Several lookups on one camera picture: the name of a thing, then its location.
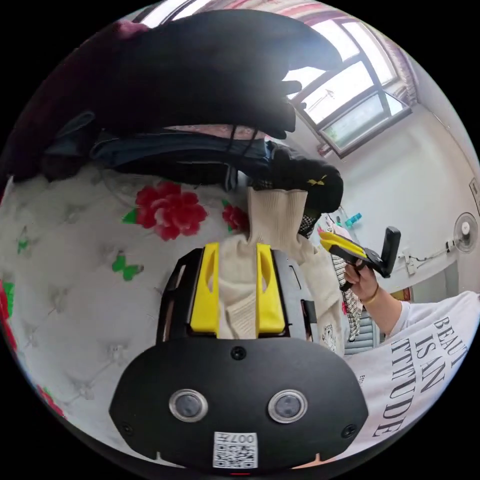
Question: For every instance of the person's right hand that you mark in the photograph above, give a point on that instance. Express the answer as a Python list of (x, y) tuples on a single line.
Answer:
[(362, 283)]

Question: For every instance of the window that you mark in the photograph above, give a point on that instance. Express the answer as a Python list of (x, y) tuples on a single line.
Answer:
[(348, 86)]

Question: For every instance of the bed with white flowered quilt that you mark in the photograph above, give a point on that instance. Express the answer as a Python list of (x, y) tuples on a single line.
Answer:
[(75, 300)]

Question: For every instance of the curtain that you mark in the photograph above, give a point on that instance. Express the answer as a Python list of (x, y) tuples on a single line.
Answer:
[(404, 71)]

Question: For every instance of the person's body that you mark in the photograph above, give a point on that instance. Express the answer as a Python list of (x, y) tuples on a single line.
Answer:
[(431, 356)]

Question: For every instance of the black white checked garment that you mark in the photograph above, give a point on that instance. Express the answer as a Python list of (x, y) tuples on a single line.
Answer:
[(350, 303)]

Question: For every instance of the person's right forearm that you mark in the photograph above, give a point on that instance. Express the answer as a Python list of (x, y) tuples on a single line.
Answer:
[(382, 313)]

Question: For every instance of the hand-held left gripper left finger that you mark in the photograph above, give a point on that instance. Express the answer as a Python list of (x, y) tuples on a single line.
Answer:
[(204, 296)]

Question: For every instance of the pile of clothes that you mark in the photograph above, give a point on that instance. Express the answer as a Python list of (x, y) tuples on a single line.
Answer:
[(168, 75)]

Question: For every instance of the wall fan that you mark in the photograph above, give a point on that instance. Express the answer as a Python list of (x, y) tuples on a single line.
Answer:
[(465, 232)]

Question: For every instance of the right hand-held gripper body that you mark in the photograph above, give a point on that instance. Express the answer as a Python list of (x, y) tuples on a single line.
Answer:
[(371, 258)]

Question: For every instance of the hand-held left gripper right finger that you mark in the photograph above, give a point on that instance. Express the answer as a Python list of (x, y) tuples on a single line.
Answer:
[(269, 300)]

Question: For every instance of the beige sweater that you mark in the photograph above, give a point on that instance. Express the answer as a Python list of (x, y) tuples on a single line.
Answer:
[(277, 217)]

